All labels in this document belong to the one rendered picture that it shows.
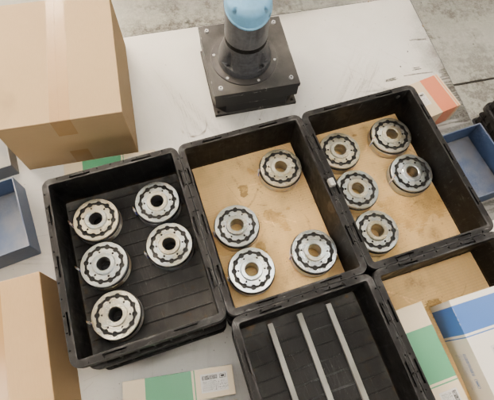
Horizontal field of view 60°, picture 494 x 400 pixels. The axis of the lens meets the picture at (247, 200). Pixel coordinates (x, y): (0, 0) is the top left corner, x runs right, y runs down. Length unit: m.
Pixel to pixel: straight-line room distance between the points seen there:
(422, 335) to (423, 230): 0.26
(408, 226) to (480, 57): 1.77
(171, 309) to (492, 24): 2.47
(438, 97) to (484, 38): 1.49
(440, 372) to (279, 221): 0.45
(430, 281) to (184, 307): 0.55
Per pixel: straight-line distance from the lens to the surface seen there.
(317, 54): 1.47
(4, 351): 1.02
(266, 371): 0.95
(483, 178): 1.39
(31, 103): 1.17
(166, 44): 1.48
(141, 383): 1.03
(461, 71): 2.62
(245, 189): 1.03
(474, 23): 2.89
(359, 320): 0.99
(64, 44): 1.26
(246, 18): 1.10
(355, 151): 1.09
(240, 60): 1.20
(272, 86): 1.24
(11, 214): 1.28
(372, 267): 0.91
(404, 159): 1.12
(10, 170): 1.31
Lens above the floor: 1.77
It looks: 67 degrees down
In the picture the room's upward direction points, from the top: 5 degrees clockwise
